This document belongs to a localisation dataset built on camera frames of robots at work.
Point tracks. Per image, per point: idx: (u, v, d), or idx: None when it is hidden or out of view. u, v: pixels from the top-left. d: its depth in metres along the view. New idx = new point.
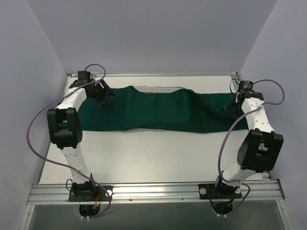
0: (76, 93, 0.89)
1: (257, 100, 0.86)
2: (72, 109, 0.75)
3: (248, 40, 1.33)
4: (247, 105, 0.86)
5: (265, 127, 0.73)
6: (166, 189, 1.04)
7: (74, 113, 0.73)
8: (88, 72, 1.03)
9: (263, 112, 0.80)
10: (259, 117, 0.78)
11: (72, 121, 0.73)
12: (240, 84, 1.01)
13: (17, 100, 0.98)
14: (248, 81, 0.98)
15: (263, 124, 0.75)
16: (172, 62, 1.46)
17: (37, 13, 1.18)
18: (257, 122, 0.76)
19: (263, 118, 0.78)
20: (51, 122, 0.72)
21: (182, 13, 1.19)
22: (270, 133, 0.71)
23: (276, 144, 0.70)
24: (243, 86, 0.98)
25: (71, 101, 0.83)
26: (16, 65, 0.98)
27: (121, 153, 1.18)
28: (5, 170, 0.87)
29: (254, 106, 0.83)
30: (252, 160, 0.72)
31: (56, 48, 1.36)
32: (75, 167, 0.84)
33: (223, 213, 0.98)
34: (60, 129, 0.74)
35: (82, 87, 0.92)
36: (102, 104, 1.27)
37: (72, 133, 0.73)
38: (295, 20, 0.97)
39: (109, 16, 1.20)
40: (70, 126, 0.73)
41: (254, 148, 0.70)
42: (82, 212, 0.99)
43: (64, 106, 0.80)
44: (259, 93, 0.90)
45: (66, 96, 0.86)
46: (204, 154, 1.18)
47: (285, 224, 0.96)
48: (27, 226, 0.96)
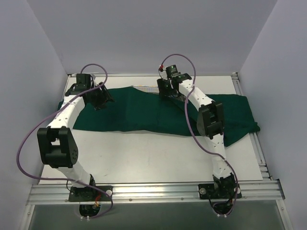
0: (72, 103, 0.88)
1: (189, 82, 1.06)
2: (65, 129, 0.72)
3: (249, 40, 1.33)
4: (183, 88, 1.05)
5: (206, 101, 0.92)
6: (167, 189, 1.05)
7: (67, 133, 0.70)
8: (88, 75, 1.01)
9: (198, 89, 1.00)
10: (197, 95, 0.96)
11: (64, 142, 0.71)
12: (167, 70, 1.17)
13: (17, 98, 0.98)
14: (172, 65, 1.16)
15: (203, 99, 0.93)
16: (171, 63, 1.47)
17: (37, 13, 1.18)
18: (198, 99, 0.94)
19: (200, 94, 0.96)
20: (43, 143, 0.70)
21: (182, 13, 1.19)
22: (212, 104, 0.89)
23: (219, 109, 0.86)
24: (170, 71, 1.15)
25: (65, 117, 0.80)
26: (17, 64, 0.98)
27: (121, 153, 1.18)
28: (4, 170, 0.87)
29: (189, 86, 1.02)
30: (212, 128, 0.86)
31: (56, 48, 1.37)
32: (73, 178, 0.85)
33: (223, 213, 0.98)
34: (52, 150, 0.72)
35: (78, 96, 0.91)
36: (98, 108, 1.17)
37: (65, 155, 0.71)
38: (294, 21, 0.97)
39: (109, 16, 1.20)
40: (63, 146, 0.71)
41: (207, 119, 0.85)
42: (82, 212, 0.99)
43: (57, 122, 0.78)
44: (186, 74, 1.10)
45: (60, 109, 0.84)
46: (203, 153, 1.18)
47: (285, 224, 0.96)
48: (27, 226, 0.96)
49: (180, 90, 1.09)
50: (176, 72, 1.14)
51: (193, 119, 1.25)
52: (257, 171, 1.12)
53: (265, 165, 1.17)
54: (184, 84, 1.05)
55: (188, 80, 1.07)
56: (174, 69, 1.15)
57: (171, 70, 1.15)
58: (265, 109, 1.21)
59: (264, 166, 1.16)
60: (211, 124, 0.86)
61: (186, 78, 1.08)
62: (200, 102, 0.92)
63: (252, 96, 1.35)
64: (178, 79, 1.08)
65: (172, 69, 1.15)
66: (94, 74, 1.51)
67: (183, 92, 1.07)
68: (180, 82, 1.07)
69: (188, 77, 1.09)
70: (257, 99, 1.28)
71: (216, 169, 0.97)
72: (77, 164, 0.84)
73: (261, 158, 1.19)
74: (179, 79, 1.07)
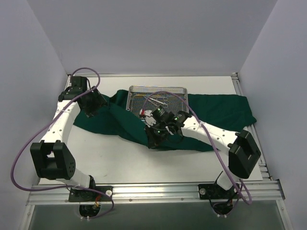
0: (66, 111, 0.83)
1: (192, 119, 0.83)
2: (60, 144, 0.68)
3: (248, 40, 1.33)
4: (190, 131, 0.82)
5: (230, 137, 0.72)
6: (166, 189, 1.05)
7: (62, 149, 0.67)
8: (83, 78, 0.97)
9: (209, 126, 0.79)
10: (214, 133, 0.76)
11: (59, 158, 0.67)
12: (153, 115, 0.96)
13: (18, 99, 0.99)
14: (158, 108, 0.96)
15: (224, 136, 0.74)
16: (171, 63, 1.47)
17: (37, 14, 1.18)
18: (219, 138, 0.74)
19: (217, 130, 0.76)
20: (37, 159, 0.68)
21: (182, 14, 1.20)
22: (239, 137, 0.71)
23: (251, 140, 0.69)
24: (159, 114, 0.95)
25: (59, 129, 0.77)
26: (17, 65, 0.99)
27: (121, 153, 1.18)
28: (4, 170, 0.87)
29: (197, 127, 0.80)
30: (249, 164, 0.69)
31: (56, 48, 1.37)
32: (74, 184, 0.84)
33: (223, 213, 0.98)
34: (47, 164, 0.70)
35: (73, 101, 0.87)
36: (90, 115, 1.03)
37: (61, 169, 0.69)
38: (294, 22, 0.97)
39: (108, 16, 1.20)
40: (58, 162, 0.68)
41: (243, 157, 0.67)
42: (82, 211, 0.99)
43: (51, 135, 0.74)
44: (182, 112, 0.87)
45: (54, 119, 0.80)
46: (204, 154, 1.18)
47: (285, 224, 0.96)
48: (27, 226, 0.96)
49: (184, 133, 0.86)
50: (165, 114, 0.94)
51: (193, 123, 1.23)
52: (257, 172, 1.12)
53: (265, 165, 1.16)
54: (188, 124, 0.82)
55: (188, 118, 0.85)
56: (162, 110, 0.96)
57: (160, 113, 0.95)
58: (265, 109, 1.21)
59: (264, 166, 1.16)
60: (248, 162, 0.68)
61: (184, 117, 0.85)
62: (224, 141, 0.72)
63: (252, 97, 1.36)
64: (177, 122, 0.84)
65: (160, 112, 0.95)
66: (94, 74, 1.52)
67: (189, 133, 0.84)
68: (181, 125, 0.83)
69: (187, 115, 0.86)
70: (257, 99, 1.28)
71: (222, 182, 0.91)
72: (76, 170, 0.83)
73: (261, 158, 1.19)
74: (179, 122, 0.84)
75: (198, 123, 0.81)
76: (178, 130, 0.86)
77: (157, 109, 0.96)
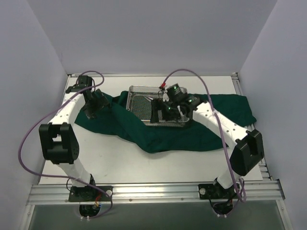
0: (73, 101, 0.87)
1: (205, 106, 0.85)
2: (66, 125, 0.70)
3: (248, 40, 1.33)
4: (202, 117, 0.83)
5: (239, 133, 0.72)
6: (166, 189, 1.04)
7: (68, 130, 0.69)
8: (89, 78, 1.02)
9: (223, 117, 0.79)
10: (225, 125, 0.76)
11: (66, 138, 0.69)
12: (169, 92, 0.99)
13: (18, 99, 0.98)
14: (174, 86, 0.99)
15: (234, 131, 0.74)
16: (171, 63, 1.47)
17: (37, 14, 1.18)
18: (229, 131, 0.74)
19: (228, 123, 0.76)
20: (44, 140, 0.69)
21: (182, 14, 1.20)
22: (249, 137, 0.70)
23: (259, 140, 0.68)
24: (174, 93, 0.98)
25: (66, 114, 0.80)
26: (17, 65, 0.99)
27: (121, 153, 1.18)
28: (5, 169, 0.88)
29: (209, 114, 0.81)
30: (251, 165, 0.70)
31: (56, 48, 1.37)
32: (74, 176, 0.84)
33: (223, 213, 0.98)
34: (53, 146, 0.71)
35: (79, 93, 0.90)
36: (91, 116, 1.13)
37: (66, 151, 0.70)
38: (294, 22, 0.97)
39: (109, 16, 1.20)
40: (64, 142, 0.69)
41: (247, 155, 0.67)
42: (82, 211, 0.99)
43: (58, 119, 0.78)
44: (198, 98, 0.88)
45: (62, 106, 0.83)
46: (204, 154, 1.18)
47: (285, 224, 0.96)
48: (27, 226, 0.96)
49: (194, 118, 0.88)
50: (181, 93, 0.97)
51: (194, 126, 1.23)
52: (257, 172, 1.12)
53: (265, 165, 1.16)
54: (201, 109, 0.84)
55: (203, 103, 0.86)
56: (178, 89, 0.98)
57: (175, 93, 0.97)
58: (265, 109, 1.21)
59: (264, 166, 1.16)
60: (251, 161, 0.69)
61: (199, 101, 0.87)
62: (233, 136, 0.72)
63: (252, 97, 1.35)
64: (191, 105, 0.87)
65: (176, 91, 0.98)
66: (94, 74, 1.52)
67: (198, 119, 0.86)
68: (194, 109, 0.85)
69: (202, 100, 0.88)
70: (257, 99, 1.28)
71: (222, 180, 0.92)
72: (78, 161, 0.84)
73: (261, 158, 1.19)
74: (192, 105, 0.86)
75: (211, 112, 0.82)
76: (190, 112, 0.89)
77: (173, 87, 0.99)
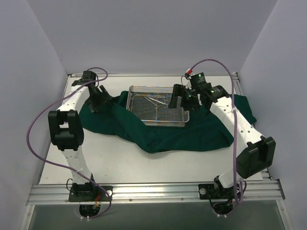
0: (78, 91, 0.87)
1: (226, 100, 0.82)
2: (73, 112, 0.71)
3: (248, 40, 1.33)
4: (219, 110, 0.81)
5: (254, 136, 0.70)
6: (166, 189, 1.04)
7: (75, 116, 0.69)
8: (94, 73, 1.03)
9: (241, 117, 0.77)
10: (241, 125, 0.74)
11: (73, 124, 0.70)
12: (192, 79, 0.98)
13: (18, 99, 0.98)
14: (200, 74, 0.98)
15: (249, 133, 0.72)
16: (172, 63, 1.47)
17: (38, 14, 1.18)
18: (243, 132, 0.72)
19: (245, 124, 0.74)
20: (52, 125, 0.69)
21: (182, 14, 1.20)
22: (262, 143, 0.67)
23: (271, 148, 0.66)
24: (197, 81, 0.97)
25: (73, 102, 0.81)
26: (17, 65, 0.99)
27: (121, 154, 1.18)
28: (5, 169, 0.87)
29: (229, 110, 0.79)
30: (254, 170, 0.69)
31: (56, 48, 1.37)
32: (75, 168, 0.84)
33: (223, 213, 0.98)
34: (61, 132, 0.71)
35: (85, 85, 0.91)
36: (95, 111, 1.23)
37: (73, 136, 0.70)
38: (294, 22, 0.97)
39: (109, 16, 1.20)
40: (72, 128, 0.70)
41: (253, 160, 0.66)
42: (82, 212, 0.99)
43: (65, 107, 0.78)
44: (222, 91, 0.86)
45: (67, 96, 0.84)
46: (204, 154, 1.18)
47: (285, 224, 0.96)
48: (27, 226, 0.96)
49: (212, 110, 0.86)
50: (204, 83, 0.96)
51: (193, 126, 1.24)
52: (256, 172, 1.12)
53: None
54: (221, 104, 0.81)
55: (225, 97, 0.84)
56: (202, 78, 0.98)
57: (197, 80, 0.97)
58: (265, 109, 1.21)
59: None
60: (256, 166, 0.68)
61: (221, 94, 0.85)
62: (246, 138, 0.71)
63: (252, 96, 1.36)
64: (212, 96, 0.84)
65: (199, 79, 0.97)
66: None
67: (216, 112, 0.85)
68: (215, 100, 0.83)
69: (224, 94, 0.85)
70: (257, 99, 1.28)
71: (224, 179, 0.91)
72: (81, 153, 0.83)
73: None
74: (213, 97, 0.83)
75: (230, 108, 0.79)
76: (209, 103, 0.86)
77: (198, 74, 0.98)
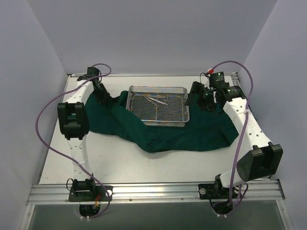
0: (84, 86, 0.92)
1: (241, 101, 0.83)
2: (80, 104, 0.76)
3: (249, 40, 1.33)
4: (232, 110, 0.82)
5: (262, 141, 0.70)
6: (166, 189, 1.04)
7: (81, 107, 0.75)
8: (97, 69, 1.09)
9: (253, 120, 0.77)
10: (250, 128, 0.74)
11: (81, 115, 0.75)
12: (211, 77, 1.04)
13: (18, 99, 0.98)
14: (219, 73, 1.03)
15: (257, 136, 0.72)
16: (172, 63, 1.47)
17: (37, 14, 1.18)
18: (251, 134, 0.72)
19: (255, 127, 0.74)
20: (61, 115, 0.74)
21: (182, 14, 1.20)
22: (269, 149, 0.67)
23: (277, 156, 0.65)
24: (216, 79, 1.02)
25: (79, 96, 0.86)
26: (17, 65, 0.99)
27: (121, 153, 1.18)
28: (5, 169, 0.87)
29: (241, 111, 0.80)
30: (256, 174, 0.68)
31: (56, 48, 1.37)
32: (77, 160, 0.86)
33: (223, 213, 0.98)
34: (68, 121, 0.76)
35: (89, 80, 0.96)
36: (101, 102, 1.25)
37: (79, 126, 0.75)
38: (294, 22, 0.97)
39: (109, 16, 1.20)
40: (79, 119, 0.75)
41: (257, 165, 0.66)
42: (82, 211, 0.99)
43: (72, 99, 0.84)
44: (239, 92, 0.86)
45: (74, 89, 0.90)
46: (204, 154, 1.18)
47: (285, 224, 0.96)
48: (27, 226, 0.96)
49: (225, 109, 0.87)
50: (222, 82, 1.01)
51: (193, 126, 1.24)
52: None
53: None
54: (235, 104, 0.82)
55: (240, 98, 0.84)
56: (221, 77, 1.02)
57: (217, 78, 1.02)
58: (265, 109, 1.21)
59: None
60: (258, 170, 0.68)
61: (237, 95, 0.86)
62: (253, 140, 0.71)
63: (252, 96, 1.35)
64: (227, 95, 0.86)
65: (218, 78, 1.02)
66: None
67: (228, 111, 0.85)
68: (229, 99, 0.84)
69: (241, 95, 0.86)
70: (257, 99, 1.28)
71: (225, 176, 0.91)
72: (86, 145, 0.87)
73: None
74: (229, 95, 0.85)
75: (243, 109, 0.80)
76: (223, 101, 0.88)
77: (218, 73, 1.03)
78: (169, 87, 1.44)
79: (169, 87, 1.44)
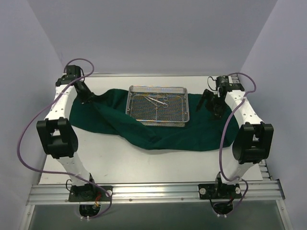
0: (65, 94, 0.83)
1: (240, 92, 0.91)
2: (64, 119, 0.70)
3: (249, 40, 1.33)
4: (231, 98, 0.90)
5: (254, 120, 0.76)
6: (167, 189, 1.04)
7: (66, 123, 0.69)
8: (77, 67, 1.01)
9: (248, 105, 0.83)
10: (245, 110, 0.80)
11: (65, 132, 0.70)
12: (217, 80, 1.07)
13: (18, 99, 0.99)
14: (224, 76, 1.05)
15: (251, 117, 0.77)
16: (172, 63, 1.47)
17: (37, 14, 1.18)
18: (245, 115, 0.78)
19: (249, 110, 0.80)
20: (42, 135, 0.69)
21: (182, 14, 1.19)
22: (260, 126, 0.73)
23: (267, 134, 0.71)
24: (221, 81, 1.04)
25: (61, 108, 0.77)
26: (17, 65, 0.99)
27: (121, 153, 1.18)
28: (5, 169, 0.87)
29: (238, 98, 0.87)
30: (249, 152, 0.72)
31: (56, 47, 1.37)
32: (74, 172, 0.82)
33: (224, 213, 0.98)
34: (53, 141, 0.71)
35: (70, 85, 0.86)
36: (84, 102, 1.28)
37: (66, 143, 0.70)
38: (294, 22, 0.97)
39: (109, 16, 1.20)
40: (64, 136, 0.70)
41: (248, 142, 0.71)
42: (82, 212, 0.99)
43: (53, 114, 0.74)
44: (239, 86, 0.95)
45: (54, 100, 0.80)
46: (204, 154, 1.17)
47: (285, 224, 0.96)
48: (27, 226, 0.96)
49: (226, 99, 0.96)
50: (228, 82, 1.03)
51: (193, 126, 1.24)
52: (256, 171, 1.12)
53: (265, 165, 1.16)
54: (234, 94, 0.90)
55: (240, 91, 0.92)
56: (226, 79, 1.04)
57: (221, 80, 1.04)
58: (265, 109, 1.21)
59: (264, 166, 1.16)
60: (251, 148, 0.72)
61: (238, 88, 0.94)
62: (246, 120, 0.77)
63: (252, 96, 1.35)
64: (229, 87, 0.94)
65: (223, 80, 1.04)
66: (94, 74, 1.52)
67: (229, 100, 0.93)
68: (230, 91, 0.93)
69: (241, 88, 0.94)
70: (257, 99, 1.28)
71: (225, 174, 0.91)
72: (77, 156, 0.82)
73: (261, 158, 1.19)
74: (230, 87, 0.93)
75: (242, 98, 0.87)
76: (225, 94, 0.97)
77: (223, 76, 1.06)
78: (169, 87, 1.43)
79: (169, 87, 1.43)
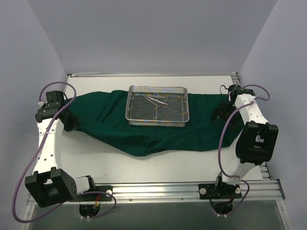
0: (51, 132, 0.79)
1: (250, 97, 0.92)
2: (57, 171, 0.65)
3: (249, 40, 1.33)
4: (240, 100, 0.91)
5: (260, 120, 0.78)
6: (167, 189, 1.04)
7: (60, 176, 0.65)
8: (59, 92, 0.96)
9: (256, 106, 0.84)
10: (253, 110, 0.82)
11: (59, 185, 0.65)
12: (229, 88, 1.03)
13: (18, 99, 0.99)
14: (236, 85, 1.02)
15: (257, 117, 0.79)
16: (172, 63, 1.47)
17: (37, 14, 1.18)
18: (252, 115, 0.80)
19: (256, 111, 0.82)
20: (35, 191, 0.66)
21: (181, 14, 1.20)
22: (265, 125, 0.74)
23: (271, 135, 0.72)
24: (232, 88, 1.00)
25: (50, 154, 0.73)
26: (17, 65, 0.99)
27: (121, 154, 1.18)
28: (5, 169, 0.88)
29: (247, 100, 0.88)
30: (252, 151, 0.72)
31: (56, 48, 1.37)
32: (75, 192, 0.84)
33: (223, 213, 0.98)
34: (47, 191, 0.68)
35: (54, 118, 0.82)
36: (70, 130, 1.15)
37: (63, 194, 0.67)
38: (294, 22, 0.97)
39: (109, 16, 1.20)
40: (58, 188, 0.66)
41: (252, 140, 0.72)
42: (82, 212, 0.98)
43: (43, 164, 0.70)
44: (249, 90, 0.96)
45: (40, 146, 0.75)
46: (204, 154, 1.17)
47: (285, 224, 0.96)
48: (27, 226, 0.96)
49: (237, 104, 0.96)
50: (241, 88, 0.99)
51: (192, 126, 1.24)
52: (257, 171, 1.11)
53: (265, 165, 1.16)
54: (244, 97, 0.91)
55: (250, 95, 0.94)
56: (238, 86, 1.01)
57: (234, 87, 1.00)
58: (265, 109, 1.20)
59: (264, 166, 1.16)
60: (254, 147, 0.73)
61: (249, 93, 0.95)
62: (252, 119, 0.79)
63: None
64: (240, 91, 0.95)
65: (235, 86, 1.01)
66: (94, 74, 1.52)
67: (238, 103, 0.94)
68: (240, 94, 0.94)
69: (251, 93, 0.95)
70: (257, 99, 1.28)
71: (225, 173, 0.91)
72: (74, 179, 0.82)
73: None
74: (241, 91, 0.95)
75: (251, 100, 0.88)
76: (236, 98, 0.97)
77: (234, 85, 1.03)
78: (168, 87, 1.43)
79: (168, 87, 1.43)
